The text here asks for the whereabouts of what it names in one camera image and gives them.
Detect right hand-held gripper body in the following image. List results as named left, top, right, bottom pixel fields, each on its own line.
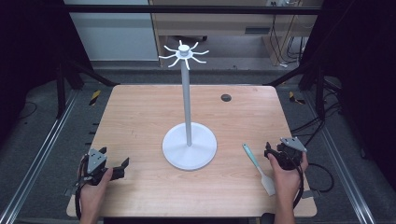
left=268, top=136, right=308, bottom=171

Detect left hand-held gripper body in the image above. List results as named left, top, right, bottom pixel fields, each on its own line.
left=81, top=147, right=114, bottom=187

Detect teal handled white spatula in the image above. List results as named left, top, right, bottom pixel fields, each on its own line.
left=242, top=143, right=276, bottom=197

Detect white hook rack stand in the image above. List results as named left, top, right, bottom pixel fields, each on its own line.
left=158, top=39, right=219, bottom=172

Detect person's left hand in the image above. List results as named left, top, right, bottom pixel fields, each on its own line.
left=78, top=167, right=114, bottom=203

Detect person's right hand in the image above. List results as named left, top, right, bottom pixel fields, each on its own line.
left=267, top=151, right=309, bottom=204

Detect yellow black striped marker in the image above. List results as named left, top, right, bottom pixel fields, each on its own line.
left=89, top=89, right=103, bottom=106
left=288, top=91, right=306, bottom=105

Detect white cabinet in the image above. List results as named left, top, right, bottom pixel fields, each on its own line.
left=63, top=0, right=160, bottom=62

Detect light wooden desk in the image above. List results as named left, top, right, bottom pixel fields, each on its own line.
left=148, top=0, right=324, bottom=67

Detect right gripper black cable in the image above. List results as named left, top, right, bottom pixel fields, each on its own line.
left=279, top=150, right=305, bottom=210

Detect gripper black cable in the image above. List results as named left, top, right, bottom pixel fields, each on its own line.
left=74, top=154, right=92, bottom=220
left=279, top=150, right=305, bottom=210

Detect grey metal table bracket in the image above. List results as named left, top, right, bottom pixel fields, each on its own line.
left=63, top=186, right=78, bottom=198
left=301, top=189, right=322, bottom=200

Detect black floor cables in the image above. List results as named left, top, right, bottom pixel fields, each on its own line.
left=290, top=77, right=344, bottom=148

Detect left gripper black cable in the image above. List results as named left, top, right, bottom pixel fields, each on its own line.
left=74, top=154, right=92, bottom=220

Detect black cable loop on floor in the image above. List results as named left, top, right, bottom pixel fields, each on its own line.
left=307, top=161, right=336, bottom=193

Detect metal floor rail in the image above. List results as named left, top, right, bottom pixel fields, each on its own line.
left=302, top=91, right=377, bottom=224
left=0, top=89, right=80, bottom=224

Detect black frame strut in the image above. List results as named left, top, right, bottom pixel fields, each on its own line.
left=55, top=55, right=120, bottom=119
left=262, top=59, right=328, bottom=120

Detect bundle of hanging black cables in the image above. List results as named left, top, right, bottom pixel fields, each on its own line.
left=268, top=0, right=309, bottom=69

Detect black horizontal frame bar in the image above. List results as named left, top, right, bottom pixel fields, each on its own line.
left=61, top=4, right=323, bottom=16

